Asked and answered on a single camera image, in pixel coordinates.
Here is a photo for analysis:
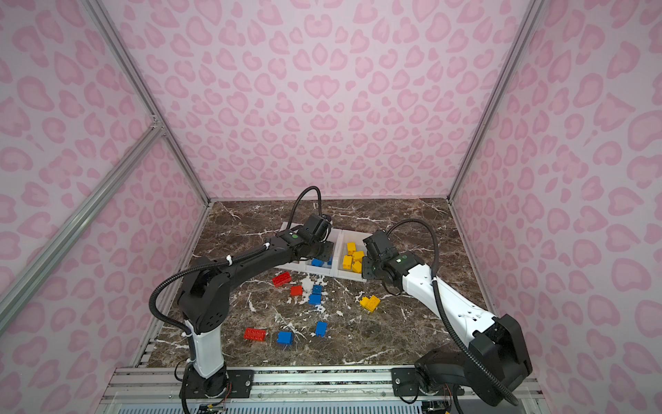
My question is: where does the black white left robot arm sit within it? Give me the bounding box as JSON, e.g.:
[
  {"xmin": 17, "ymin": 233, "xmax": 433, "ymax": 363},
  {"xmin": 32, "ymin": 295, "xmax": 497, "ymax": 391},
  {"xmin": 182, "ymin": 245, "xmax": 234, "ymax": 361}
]
[{"xmin": 148, "ymin": 214, "xmax": 334, "ymax": 400}]

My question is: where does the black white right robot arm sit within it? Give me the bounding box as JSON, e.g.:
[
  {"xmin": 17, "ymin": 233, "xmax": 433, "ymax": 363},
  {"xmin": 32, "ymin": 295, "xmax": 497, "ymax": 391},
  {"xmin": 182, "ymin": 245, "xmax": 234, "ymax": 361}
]
[{"xmin": 362, "ymin": 249, "xmax": 533, "ymax": 406}]

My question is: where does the white middle bin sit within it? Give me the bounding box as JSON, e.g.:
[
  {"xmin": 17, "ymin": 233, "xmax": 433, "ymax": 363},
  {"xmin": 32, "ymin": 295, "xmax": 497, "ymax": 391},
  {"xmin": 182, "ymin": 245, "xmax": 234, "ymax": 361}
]
[{"xmin": 300, "ymin": 229, "xmax": 346, "ymax": 277}]

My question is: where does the white right bin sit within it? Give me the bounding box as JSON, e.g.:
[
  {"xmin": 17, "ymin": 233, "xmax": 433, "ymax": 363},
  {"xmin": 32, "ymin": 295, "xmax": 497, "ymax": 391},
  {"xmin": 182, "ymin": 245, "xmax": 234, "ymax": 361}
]
[{"xmin": 331, "ymin": 229, "xmax": 370, "ymax": 282}]

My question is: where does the yellow lego brick pair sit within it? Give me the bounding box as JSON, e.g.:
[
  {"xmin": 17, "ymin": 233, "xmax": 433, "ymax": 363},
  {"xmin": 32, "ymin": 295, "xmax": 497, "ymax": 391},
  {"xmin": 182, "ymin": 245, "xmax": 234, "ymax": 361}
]
[{"xmin": 360, "ymin": 295, "xmax": 380, "ymax": 313}]

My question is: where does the blue lego brick front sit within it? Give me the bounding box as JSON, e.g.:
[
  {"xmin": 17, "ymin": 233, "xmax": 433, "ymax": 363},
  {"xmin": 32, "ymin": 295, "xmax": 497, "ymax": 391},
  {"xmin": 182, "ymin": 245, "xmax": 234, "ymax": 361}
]
[{"xmin": 277, "ymin": 331, "xmax": 294, "ymax": 346}]

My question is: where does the red lego brick front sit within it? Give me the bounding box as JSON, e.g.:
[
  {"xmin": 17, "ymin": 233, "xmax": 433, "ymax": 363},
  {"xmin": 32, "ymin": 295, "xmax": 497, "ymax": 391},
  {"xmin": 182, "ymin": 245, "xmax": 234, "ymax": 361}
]
[{"xmin": 243, "ymin": 328, "xmax": 267, "ymax": 342}]

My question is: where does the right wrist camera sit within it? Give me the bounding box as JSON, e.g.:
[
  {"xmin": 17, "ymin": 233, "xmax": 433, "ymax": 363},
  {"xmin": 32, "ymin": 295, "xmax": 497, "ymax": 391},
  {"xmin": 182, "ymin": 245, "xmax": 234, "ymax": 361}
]
[{"xmin": 363, "ymin": 229, "xmax": 398, "ymax": 262}]

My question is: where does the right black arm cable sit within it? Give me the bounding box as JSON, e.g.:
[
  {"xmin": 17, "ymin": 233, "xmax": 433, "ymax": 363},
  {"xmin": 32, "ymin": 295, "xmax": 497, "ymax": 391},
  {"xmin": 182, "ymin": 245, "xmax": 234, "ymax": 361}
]
[{"xmin": 386, "ymin": 218, "xmax": 441, "ymax": 278}]

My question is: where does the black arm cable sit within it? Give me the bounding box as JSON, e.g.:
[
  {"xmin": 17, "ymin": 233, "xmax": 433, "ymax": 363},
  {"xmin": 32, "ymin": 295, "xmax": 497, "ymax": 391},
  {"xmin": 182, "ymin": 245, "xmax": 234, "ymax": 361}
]
[
  {"xmin": 386, "ymin": 218, "xmax": 441, "ymax": 278},
  {"xmin": 285, "ymin": 185, "xmax": 324, "ymax": 234}
]

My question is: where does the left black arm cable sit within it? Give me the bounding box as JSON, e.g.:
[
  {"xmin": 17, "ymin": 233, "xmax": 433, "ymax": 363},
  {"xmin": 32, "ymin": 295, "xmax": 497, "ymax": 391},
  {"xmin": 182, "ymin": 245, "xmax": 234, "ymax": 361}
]
[{"xmin": 285, "ymin": 185, "xmax": 324, "ymax": 234}]

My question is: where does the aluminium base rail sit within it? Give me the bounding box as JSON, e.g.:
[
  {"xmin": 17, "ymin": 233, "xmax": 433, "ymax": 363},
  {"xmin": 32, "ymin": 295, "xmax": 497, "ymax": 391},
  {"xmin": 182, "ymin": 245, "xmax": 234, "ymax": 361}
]
[{"xmin": 97, "ymin": 365, "xmax": 549, "ymax": 413}]

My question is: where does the diagonal aluminium frame bar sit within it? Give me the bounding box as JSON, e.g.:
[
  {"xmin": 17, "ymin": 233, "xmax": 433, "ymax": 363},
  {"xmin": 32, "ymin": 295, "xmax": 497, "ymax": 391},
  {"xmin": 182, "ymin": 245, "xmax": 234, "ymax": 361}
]
[{"xmin": 1, "ymin": 122, "xmax": 163, "ymax": 332}]

